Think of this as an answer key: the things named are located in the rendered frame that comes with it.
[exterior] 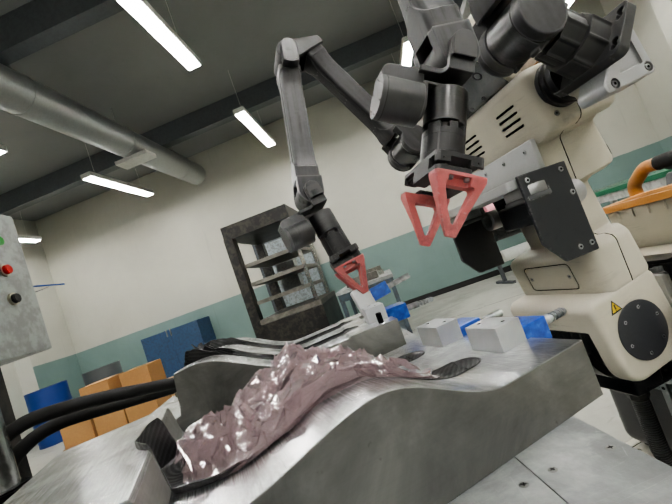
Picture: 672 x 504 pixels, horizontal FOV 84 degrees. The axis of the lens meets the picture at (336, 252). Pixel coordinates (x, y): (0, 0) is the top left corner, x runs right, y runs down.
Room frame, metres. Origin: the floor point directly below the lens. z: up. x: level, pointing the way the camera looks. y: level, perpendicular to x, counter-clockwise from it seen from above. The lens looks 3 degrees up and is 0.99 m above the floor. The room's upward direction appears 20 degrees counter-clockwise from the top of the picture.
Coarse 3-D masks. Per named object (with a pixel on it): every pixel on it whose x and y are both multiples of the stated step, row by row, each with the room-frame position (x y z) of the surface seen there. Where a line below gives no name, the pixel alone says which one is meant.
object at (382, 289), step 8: (400, 280) 0.81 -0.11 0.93; (376, 288) 0.79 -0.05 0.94; (384, 288) 0.79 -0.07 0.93; (352, 296) 0.80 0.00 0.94; (360, 296) 0.79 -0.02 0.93; (368, 296) 0.79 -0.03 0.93; (376, 296) 0.79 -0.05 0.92; (360, 304) 0.79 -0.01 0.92; (368, 304) 0.79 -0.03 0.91; (360, 312) 0.82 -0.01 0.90
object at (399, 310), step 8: (376, 304) 0.69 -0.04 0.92; (392, 304) 0.72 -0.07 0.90; (400, 304) 0.68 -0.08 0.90; (408, 304) 0.70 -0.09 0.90; (416, 304) 0.70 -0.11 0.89; (424, 304) 0.71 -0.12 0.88; (368, 312) 0.67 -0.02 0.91; (376, 312) 0.68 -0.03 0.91; (384, 312) 0.68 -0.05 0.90; (392, 312) 0.68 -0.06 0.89; (400, 312) 0.68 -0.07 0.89; (408, 312) 0.68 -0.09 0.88; (368, 320) 0.67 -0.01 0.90; (376, 320) 0.68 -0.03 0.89; (400, 320) 0.68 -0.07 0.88
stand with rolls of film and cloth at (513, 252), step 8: (488, 208) 5.75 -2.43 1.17; (496, 232) 5.74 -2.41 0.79; (504, 232) 5.73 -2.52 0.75; (512, 232) 5.77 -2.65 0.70; (520, 232) 5.85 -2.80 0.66; (496, 240) 5.82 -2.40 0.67; (512, 248) 5.81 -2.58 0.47; (520, 248) 5.79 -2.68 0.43; (528, 248) 5.80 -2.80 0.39; (504, 256) 5.77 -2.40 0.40; (512, 256) 5.78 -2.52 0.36; (504, 280) 5.81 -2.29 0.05; (512, 280) 5.63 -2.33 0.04
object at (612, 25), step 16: (576, 16) 0.52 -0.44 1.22; (592, 16) 0.52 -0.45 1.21; (608, 16) 0.53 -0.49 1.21; (624, 16) 0.50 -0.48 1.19; (560, 32) 0.52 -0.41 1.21; (576, 32) 0.52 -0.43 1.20; (592, 32) 0.51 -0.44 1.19; (608, 32) 0.52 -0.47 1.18; (624, 32) 0.50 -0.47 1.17; (544, 48) 0.56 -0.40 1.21; (560, 48) 0.53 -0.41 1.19; (576, 48) 0.53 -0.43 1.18; (592, 48) 0.52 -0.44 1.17; (608, 48) 0.51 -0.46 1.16; (624, 48) 0.50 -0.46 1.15; (560, 64) 0.56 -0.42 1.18; (576, 64) 0.54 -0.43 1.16; (592, 64) 0.54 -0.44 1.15; (608, 64) 0.52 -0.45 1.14; (576, 80) 0.56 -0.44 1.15; (560, 96) 0.61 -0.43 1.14
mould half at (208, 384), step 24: (360, 336) 0.63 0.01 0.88; (384, 336) 0.63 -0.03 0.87; (216, 360) 0.61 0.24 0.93; (240, 360) 0.63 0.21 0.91; (264, 360) 0.65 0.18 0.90; (192, 384) 0.61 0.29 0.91; (216, 384) 0.61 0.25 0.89; (240, 384) 0.61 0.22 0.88; (192, 408) 0.61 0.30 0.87; (216, 408) 0.61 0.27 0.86
